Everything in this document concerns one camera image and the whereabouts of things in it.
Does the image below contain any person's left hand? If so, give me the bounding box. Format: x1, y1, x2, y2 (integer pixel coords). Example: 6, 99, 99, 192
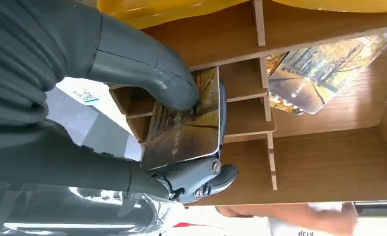
310, 204, 357, 236

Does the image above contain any wooden compartment box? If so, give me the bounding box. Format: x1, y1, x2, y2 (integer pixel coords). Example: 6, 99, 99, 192
108, 0, 387, 207

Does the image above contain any person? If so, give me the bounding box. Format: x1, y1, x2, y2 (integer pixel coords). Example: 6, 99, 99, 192
160, 202, 387, 236

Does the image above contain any yellow plastic strip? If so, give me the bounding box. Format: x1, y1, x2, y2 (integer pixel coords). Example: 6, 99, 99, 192
96, 0, 387, 30

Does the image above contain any grey laptop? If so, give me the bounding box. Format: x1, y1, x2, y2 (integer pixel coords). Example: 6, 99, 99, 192
352, 201, 387, 217

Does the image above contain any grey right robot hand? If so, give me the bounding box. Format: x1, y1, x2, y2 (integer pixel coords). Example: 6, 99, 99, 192
0, 12, 239, 205

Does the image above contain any clear shiny plastic cover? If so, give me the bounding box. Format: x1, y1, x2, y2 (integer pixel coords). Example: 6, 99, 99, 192
0, 181, 185, 236

